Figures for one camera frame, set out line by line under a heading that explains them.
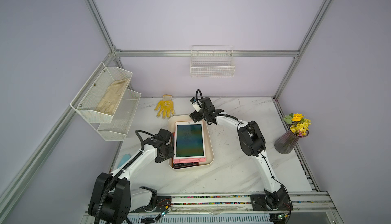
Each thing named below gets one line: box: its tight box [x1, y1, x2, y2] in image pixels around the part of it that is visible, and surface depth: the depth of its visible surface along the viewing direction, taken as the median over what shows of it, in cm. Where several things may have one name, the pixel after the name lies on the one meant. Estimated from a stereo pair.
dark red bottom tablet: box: [172, 161, 199, 169], surface depth 86 cm
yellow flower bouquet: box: [283, 113, 312, 138], surface depth 77 cm
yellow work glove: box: [154, 94, 176, 120], surface depth 117 cm
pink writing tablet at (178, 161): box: [173, 157, 207, 164], surface depth 86 cm
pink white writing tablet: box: [173, 120, 207, 164], surface depth 93 cm
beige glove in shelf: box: [94, 77, 131, 116], surface depth 80 cm
